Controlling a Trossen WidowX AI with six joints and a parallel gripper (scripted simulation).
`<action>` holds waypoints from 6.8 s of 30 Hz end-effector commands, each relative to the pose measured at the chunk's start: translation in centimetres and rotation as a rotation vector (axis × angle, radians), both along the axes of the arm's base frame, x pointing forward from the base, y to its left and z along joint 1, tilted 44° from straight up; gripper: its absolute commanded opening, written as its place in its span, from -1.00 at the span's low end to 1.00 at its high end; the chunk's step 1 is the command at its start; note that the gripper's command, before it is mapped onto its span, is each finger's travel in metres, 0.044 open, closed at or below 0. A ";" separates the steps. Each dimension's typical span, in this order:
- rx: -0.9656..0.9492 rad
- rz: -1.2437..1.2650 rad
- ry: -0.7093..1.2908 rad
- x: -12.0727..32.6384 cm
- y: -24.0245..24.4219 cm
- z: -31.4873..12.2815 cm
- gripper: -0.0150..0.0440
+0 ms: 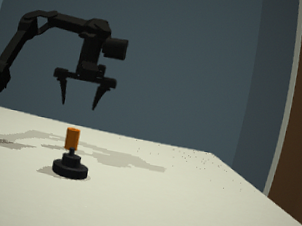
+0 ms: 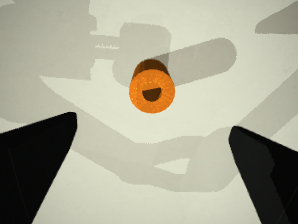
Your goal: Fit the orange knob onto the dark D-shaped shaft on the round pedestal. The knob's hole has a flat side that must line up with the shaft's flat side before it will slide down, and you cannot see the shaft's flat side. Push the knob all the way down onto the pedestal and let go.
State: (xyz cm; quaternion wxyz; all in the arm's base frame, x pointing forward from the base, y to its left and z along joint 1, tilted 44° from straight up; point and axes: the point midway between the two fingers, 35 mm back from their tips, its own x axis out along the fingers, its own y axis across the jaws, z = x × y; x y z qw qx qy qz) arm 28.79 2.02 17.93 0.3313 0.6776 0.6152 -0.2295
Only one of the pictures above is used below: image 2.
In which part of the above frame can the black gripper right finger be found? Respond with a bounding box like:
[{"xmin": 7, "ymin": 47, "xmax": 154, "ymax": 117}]
[{"xmin": 228, "ymin": 126, "xmax": 298, "ymax": 224}]

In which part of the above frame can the orange knob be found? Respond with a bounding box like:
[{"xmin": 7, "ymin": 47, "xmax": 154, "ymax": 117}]
[{"xmin": 129, "ymin": 59, "xmax": 175, "ymax": 114}]

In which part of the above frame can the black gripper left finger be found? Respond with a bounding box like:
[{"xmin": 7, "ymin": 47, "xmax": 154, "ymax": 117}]
[{"xmin": 0, "ymin": 112, "xmax": 77, "ymax": 224}]

